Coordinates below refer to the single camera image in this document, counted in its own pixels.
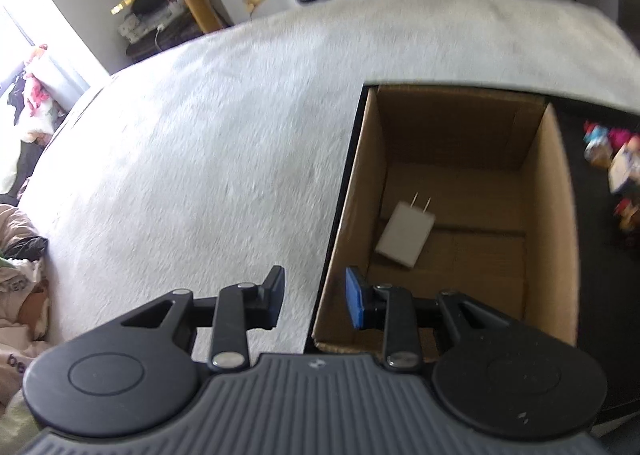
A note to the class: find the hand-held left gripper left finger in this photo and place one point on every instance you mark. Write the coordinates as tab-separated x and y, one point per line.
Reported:
274	296

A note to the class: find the white power strip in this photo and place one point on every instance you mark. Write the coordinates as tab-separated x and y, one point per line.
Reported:
145	22

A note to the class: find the brown cardboard box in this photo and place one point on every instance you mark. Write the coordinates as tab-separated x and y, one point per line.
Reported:
475	215

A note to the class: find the red toy figure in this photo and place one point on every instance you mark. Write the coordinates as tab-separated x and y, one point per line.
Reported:
629	220

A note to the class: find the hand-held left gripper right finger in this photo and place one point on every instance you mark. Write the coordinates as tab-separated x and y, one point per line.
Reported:
355	300

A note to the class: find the pink toy figure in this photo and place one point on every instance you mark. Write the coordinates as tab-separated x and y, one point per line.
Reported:
625	160

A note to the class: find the colourful clothes pile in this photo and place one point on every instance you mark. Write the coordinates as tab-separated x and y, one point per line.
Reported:
30	90

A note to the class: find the blue toy figure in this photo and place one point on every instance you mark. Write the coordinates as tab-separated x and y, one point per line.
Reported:
596	142

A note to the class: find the pink cloth pile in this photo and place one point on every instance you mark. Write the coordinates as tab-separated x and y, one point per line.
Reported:
20	315

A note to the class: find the black tray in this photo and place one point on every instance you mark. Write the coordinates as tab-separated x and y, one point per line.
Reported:
600	295

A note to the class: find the white plug charger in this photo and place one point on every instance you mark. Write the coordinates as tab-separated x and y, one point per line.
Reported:
402	235

